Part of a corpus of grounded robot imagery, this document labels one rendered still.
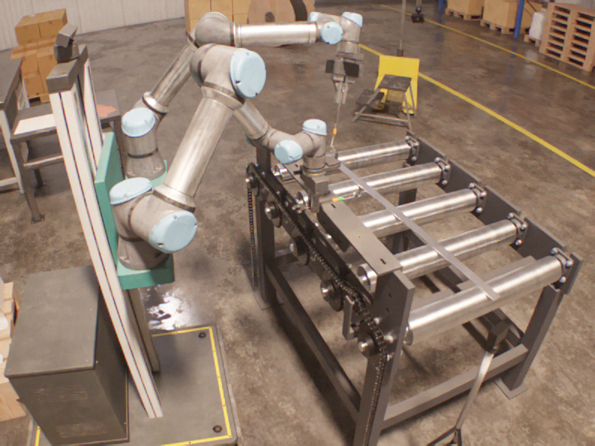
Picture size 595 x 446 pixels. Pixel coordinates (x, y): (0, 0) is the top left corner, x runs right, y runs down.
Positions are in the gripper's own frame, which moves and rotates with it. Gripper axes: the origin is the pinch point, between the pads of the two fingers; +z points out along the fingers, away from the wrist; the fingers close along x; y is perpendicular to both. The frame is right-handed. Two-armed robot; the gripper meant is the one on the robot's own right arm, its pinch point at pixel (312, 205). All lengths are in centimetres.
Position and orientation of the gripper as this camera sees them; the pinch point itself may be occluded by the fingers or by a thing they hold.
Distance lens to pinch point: 172.8
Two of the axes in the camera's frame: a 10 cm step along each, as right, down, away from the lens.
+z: 0.0, 8.2, 5.7
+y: -9.2, 2.3, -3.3
